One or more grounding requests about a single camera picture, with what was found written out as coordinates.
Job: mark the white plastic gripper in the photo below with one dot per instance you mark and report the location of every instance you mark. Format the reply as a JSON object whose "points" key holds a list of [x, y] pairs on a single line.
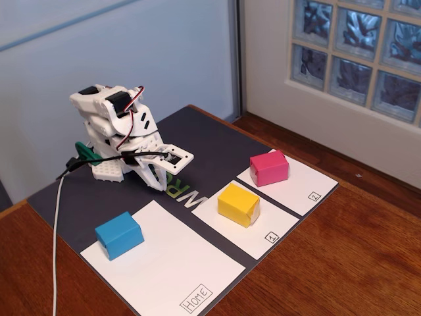
{"points": [[148, 163]]}

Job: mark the yellow paper box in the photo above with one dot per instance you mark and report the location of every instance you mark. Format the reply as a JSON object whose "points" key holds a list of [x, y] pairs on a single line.
{"points": [[238, 204]]}

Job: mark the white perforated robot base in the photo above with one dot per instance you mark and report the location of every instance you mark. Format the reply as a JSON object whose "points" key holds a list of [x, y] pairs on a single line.
{"points": [[107, 171]]}

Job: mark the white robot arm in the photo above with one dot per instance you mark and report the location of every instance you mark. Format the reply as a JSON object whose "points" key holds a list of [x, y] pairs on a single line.
{"points": [[98, 112]]}

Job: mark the blue paper box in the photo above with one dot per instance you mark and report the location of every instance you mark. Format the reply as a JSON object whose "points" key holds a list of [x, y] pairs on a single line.
{"points": [[120, 235]]}

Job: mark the pink paper box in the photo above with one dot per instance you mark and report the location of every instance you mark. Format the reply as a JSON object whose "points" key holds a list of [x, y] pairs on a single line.
{"points": [[269, 168]]}

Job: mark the black mat with lettering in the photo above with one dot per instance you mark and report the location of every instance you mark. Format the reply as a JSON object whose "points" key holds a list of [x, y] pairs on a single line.
{"points": [[217, 145]]}

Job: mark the green plastic clamp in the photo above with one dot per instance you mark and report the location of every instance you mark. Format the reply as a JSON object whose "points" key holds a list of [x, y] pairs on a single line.
{"points": [[86, 153]]}

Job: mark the white paper sheet marked home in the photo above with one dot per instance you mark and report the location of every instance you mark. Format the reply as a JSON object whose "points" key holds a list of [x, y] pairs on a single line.
{"points": [[158, 256]]}

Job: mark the white paper sheet marked 1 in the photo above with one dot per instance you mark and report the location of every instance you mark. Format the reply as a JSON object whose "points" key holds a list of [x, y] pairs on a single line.
{"points": [[273, 224]]}

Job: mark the white paper sheet marked 2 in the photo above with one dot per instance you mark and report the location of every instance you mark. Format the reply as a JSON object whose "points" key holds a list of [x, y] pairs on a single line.
{"points": [[306, 184]]}

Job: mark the glass block window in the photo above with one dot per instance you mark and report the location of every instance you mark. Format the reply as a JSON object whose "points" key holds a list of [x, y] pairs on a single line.
{"points": [[355, 52]]}

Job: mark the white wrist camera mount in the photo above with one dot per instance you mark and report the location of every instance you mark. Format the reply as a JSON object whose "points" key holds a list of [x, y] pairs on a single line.
{"points": [[181, 159]]}

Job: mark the grey metal vertical frame strip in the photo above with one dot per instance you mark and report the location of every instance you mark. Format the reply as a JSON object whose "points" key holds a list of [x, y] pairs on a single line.
{"points": [[239, 59]]}

